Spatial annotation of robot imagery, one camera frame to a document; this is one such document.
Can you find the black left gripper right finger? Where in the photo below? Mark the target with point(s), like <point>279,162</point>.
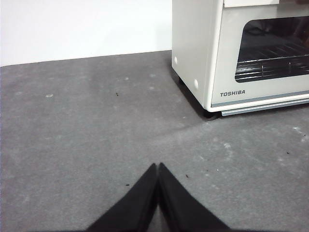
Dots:
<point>183,210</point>

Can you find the glass-windowed oven door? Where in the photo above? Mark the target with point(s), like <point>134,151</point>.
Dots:
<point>265,89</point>

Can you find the cream Toshiba toaster oven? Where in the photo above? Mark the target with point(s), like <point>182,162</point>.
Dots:
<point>190,36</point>

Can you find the white round screw cap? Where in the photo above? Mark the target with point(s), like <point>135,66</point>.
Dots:
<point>196,83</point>
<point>175,60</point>

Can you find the grey oven crumb tray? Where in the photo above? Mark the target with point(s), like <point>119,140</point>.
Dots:
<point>253,111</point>

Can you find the black oven foot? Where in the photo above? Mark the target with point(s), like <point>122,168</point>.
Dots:
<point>209,116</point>

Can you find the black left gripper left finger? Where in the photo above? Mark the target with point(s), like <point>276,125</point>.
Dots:
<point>135,210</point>

